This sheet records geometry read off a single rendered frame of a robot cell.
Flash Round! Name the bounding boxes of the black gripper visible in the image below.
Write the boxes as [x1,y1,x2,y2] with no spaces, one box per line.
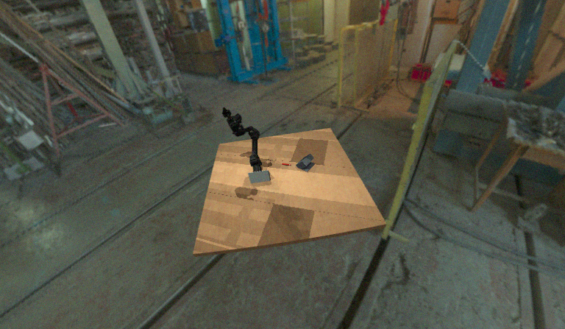
[222,107,238,129]

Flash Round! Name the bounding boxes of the grey sloped panel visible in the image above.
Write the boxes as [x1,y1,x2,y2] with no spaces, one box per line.
[296,154,315,171]

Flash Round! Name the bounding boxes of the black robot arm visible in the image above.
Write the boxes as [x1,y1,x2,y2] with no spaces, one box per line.
[232,114,262,172]

